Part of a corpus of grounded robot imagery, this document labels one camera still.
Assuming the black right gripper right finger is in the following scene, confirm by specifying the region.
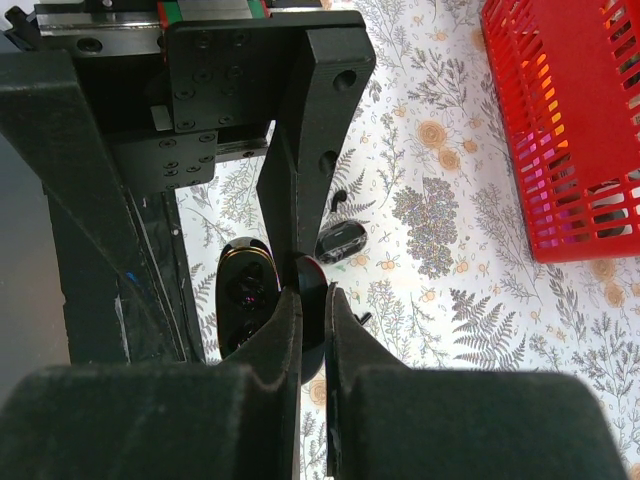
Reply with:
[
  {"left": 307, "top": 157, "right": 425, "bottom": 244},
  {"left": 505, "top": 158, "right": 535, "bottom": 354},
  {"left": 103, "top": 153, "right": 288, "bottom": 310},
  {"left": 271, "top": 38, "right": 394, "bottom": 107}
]
[{"left": 325, "top": 285, "right": 626, "bottom": 479}]

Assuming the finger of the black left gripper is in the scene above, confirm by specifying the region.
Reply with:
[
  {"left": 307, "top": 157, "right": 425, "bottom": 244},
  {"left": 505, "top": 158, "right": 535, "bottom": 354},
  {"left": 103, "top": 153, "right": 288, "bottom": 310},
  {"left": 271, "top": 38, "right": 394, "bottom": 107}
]
[
  {"left": 1, "top": 51, "right": 204, "bottom": 363},
  {"left": 257, "top": 27, "right": 375, "bottom": 286}
]

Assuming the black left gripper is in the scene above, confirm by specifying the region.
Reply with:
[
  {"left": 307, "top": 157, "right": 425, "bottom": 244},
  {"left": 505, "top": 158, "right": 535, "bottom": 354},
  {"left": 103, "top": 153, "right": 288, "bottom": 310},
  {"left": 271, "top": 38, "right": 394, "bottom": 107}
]
[{"left": 1, "top": 1, "right": 366, "bottom": 188}]

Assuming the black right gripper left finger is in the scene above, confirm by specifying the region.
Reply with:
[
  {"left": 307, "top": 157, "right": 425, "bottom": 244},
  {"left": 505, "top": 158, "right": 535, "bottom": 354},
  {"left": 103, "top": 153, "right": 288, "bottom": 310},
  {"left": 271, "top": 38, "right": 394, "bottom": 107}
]
[{"left": 1, "top": 289, "right": 303, "bottom": 479}]

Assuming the glossy black earbud charging case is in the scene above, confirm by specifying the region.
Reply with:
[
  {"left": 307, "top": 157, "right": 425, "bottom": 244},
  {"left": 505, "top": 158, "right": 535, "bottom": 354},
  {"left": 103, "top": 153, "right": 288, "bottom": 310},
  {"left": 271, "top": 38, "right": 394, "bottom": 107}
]
[{"left": 215, "top": 237, "right": 328, "bottom": 384}]

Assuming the plastic-wrapped black earbud case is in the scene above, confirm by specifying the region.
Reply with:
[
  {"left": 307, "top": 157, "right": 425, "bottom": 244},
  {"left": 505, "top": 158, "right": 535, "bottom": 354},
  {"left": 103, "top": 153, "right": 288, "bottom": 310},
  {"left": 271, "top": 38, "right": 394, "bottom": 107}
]
[{"left": 314, "top": 220, "right": 368, "bottom": 265}]

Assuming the floral patterned table mat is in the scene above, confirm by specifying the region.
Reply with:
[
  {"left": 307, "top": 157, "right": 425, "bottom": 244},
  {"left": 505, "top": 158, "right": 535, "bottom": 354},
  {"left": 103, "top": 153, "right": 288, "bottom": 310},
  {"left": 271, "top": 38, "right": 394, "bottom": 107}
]
[{"left": 169, "top": 0, "right": 640, "bottom": 480}]

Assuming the red plastic shopping basket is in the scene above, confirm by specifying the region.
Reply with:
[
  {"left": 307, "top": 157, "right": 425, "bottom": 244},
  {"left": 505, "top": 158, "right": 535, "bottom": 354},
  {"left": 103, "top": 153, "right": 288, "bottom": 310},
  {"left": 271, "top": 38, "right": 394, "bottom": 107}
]
[{"left": 481, "top": 1, "right": 639, "bottom": 263}]

